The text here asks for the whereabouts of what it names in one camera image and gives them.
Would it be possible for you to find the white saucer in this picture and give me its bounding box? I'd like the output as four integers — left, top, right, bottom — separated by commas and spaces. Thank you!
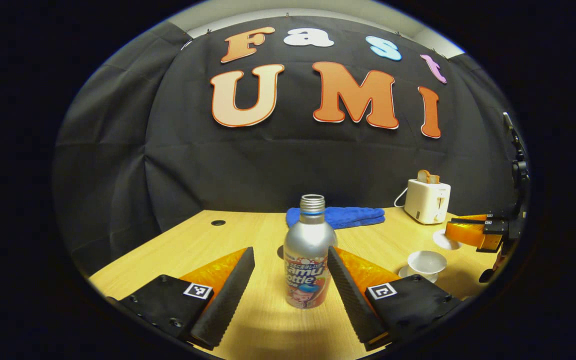
398, 265, 441, 284

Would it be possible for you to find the white teacup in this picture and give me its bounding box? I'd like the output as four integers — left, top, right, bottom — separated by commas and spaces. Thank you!
407, 250, 448, 283

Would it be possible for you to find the silver water bottle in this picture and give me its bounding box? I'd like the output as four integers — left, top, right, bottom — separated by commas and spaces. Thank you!
283, 194, 339, 310

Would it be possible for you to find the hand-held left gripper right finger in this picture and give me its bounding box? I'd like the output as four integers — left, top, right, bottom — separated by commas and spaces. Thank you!
326, 246, 465, 352

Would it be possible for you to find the white toaster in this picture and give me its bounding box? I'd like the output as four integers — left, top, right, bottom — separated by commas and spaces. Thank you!
404, 179, 452, 225

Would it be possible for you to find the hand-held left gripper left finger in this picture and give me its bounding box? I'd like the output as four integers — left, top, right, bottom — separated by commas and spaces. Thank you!
105, 246, 257, 351

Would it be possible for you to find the blue folded towel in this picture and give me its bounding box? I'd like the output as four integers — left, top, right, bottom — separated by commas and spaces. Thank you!
286, 206, 386, 230

